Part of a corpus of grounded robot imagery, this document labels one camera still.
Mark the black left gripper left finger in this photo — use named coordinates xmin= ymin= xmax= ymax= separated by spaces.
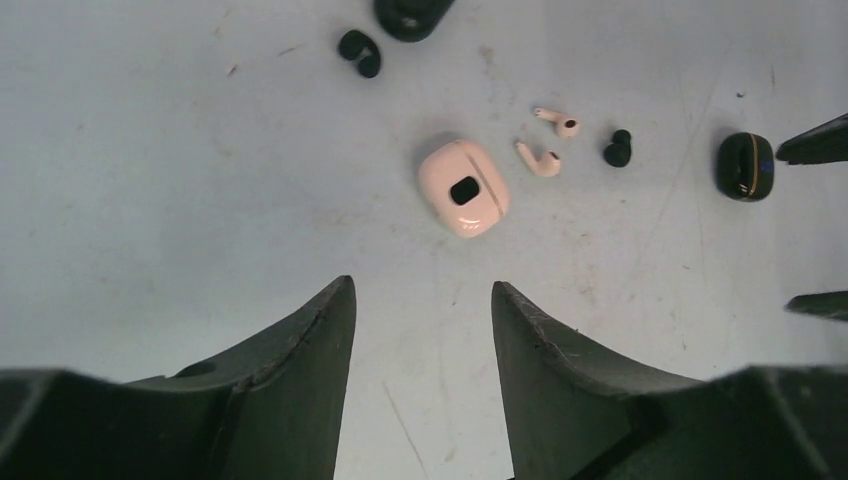
xmin=1 ymin=276 xmax=357 ymax=479

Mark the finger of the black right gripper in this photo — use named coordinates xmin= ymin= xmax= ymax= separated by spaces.
xmin=775 ymin=114 xmax=847 ymax=165
xmin=785 ymin=291 xmax=848 ymax=322

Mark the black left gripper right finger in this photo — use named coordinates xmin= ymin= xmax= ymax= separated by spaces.
xmin=491 ymin=282 xmax=847 ymax=479

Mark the black charging case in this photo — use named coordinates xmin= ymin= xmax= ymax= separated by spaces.
xmin=716 ymin=132 xmax=775 ymax=202

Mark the black earbud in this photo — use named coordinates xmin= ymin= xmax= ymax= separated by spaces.
xmin=337 ymin=29 xmax=382 ymax=79
xmin=602 ymin=129 xmax=632 ymax=168

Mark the beige earbud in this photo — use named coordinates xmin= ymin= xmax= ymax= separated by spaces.
xmin=533 ymin=107 xmax=581 ymax=138
xmin=515 ymin=141 xmax=561 ymax=178

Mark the beige earbud charging case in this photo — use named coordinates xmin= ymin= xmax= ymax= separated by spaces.
xmin=418 ymin=139 xmax=511 ymax=239

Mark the black closed earbud case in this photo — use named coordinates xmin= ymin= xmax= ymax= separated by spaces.
xmin=372 ymin=0 xmax=454 ymax=43

